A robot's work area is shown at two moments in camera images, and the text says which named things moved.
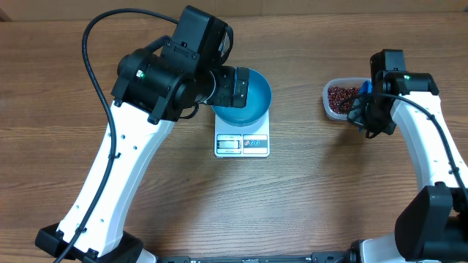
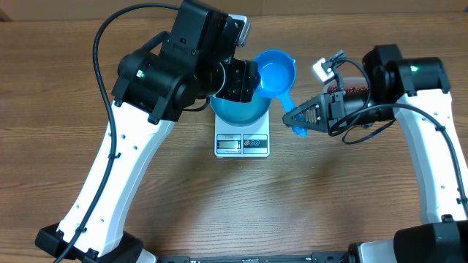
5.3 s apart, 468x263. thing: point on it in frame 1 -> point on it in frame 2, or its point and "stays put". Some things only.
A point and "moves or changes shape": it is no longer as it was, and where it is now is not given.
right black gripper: x=357 y=118 -> x=330 y=111
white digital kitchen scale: x=250 y=141 stays put
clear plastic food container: x=339 y=94 stays put
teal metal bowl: x=258 y=101 stays put
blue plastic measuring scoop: x=366 y=88 moves or changes shape
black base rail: x=323 y=257 stays put
